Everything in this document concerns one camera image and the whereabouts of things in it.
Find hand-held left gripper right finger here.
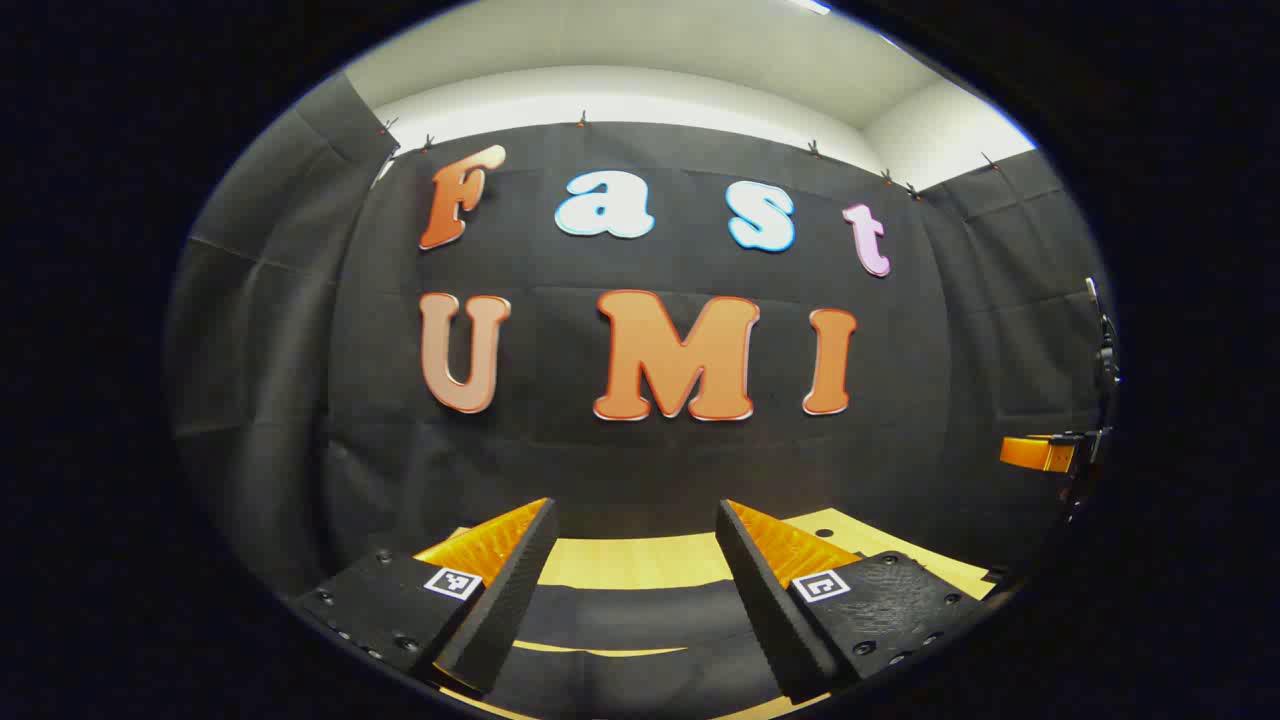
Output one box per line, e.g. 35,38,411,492
716,499,991,704

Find black backdrop cloth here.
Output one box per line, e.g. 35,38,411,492
165,72,1113,601

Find dark blue jeans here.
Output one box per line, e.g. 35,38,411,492
487,583,801,720

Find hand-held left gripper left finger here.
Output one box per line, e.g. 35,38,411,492
292,497,559,696

